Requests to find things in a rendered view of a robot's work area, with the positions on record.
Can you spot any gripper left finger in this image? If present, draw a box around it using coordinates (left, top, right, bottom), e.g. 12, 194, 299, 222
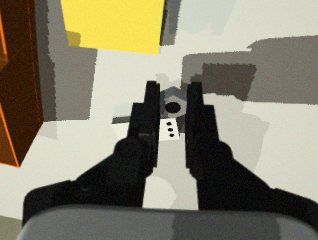
22, 81, 160, 229

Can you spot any orange bin with nuts and bolts label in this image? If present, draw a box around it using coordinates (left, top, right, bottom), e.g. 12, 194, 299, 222
0, 0, 44, 168

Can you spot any grey hex nut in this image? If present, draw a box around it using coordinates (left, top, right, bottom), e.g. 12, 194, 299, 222
160, 86, 187, 119

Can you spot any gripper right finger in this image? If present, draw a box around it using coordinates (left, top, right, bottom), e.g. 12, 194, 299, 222
184, 82, 318, 231

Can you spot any white domino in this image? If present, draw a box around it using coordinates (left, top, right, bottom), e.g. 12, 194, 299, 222
112, 114, 180, 141

